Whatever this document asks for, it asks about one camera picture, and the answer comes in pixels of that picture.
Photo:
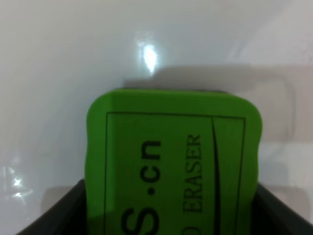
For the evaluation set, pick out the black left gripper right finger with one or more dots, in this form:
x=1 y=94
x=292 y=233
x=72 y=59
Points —
x=270 y=216

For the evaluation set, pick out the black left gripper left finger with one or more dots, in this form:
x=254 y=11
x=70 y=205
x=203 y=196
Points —
x=66 y=217

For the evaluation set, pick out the green whiteboard eraser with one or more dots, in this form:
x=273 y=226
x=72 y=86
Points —
x=171 y=163

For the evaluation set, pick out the silver framed whiteboard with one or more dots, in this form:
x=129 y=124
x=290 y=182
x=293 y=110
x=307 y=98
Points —
x=58 y=56

